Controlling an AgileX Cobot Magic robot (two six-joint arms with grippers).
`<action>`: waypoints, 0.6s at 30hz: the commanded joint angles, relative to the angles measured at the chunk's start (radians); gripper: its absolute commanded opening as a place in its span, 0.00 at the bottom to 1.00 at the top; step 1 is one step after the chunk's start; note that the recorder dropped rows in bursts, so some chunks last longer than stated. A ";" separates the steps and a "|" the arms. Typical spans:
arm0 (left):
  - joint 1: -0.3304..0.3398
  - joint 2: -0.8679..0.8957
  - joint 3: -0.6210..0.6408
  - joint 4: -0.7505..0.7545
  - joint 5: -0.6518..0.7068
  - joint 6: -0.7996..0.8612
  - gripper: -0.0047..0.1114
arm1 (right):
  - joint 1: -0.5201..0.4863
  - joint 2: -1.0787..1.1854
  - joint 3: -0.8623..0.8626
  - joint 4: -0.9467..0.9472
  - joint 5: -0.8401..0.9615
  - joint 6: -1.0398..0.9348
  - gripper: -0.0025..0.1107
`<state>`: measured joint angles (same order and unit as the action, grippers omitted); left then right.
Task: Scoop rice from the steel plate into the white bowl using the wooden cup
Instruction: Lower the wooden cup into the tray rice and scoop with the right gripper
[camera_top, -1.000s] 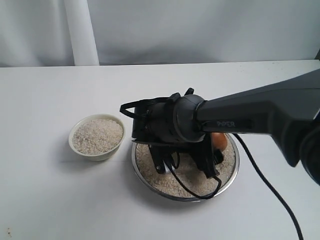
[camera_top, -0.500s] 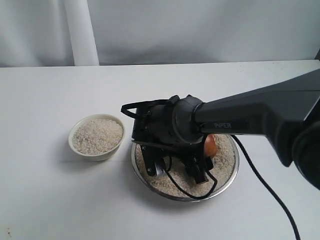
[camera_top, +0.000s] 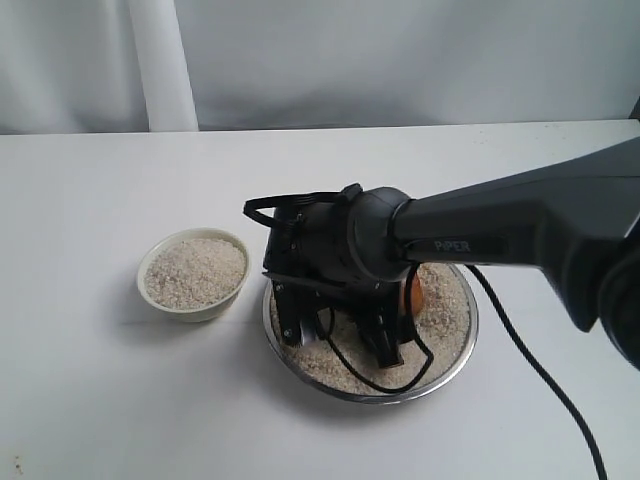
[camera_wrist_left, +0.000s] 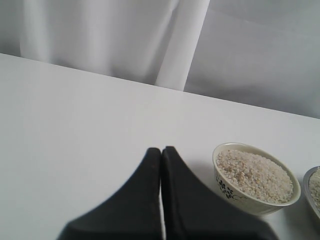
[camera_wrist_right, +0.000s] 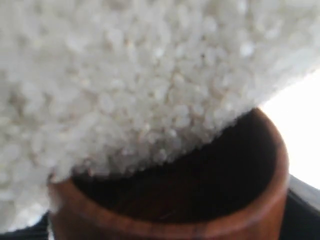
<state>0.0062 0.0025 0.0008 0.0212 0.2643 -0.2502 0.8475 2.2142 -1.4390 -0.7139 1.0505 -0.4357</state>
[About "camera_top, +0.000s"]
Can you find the round steel rice tray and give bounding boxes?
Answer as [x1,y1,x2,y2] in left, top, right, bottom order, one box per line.
[262,264,479,405]

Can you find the brown wooden cup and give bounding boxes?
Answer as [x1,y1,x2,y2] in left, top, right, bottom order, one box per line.
[399,266,425,316]

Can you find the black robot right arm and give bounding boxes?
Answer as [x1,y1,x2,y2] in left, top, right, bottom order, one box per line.
[244,139,639,367]

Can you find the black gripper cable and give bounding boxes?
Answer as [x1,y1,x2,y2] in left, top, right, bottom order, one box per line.
[243,192,611,480]

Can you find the small cream bowl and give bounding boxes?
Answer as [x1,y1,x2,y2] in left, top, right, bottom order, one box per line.
[136,228,250,323]

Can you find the white backdrop curtain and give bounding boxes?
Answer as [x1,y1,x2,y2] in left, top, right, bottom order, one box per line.
[1,1,639,134]

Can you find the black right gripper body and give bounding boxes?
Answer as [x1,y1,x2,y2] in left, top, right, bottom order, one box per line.
[260,192,400,313]

